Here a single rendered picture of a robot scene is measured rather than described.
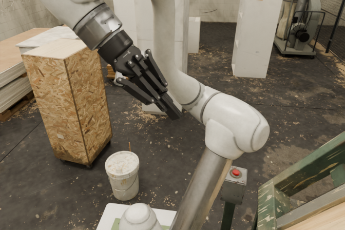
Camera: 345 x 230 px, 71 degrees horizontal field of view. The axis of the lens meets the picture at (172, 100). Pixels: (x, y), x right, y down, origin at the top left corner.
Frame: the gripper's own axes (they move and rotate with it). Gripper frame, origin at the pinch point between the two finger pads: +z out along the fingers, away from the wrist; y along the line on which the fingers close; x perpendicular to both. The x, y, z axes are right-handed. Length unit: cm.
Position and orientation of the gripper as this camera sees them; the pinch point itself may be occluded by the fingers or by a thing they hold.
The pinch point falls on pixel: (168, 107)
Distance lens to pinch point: 58.0
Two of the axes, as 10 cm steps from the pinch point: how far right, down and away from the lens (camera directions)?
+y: 4.7, -6.5, 6.0
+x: -6.2, 2.4, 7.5
